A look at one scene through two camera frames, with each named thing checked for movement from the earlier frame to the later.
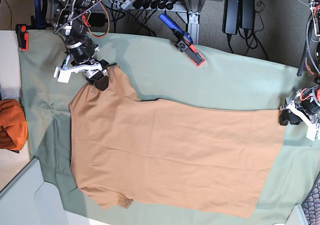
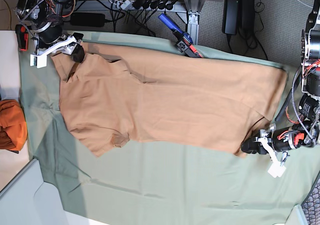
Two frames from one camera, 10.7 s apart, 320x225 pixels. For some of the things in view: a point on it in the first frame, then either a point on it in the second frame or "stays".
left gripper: x=94 y=70 -> x=67 y=44
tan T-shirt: x=198 y=157 -> x=123 y=95
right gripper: x=308 y=107 -> x=251 y=146
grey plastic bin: x=27 y=199 stays
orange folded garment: x=13 y=125 stays
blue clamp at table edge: x=185 y=42 stays
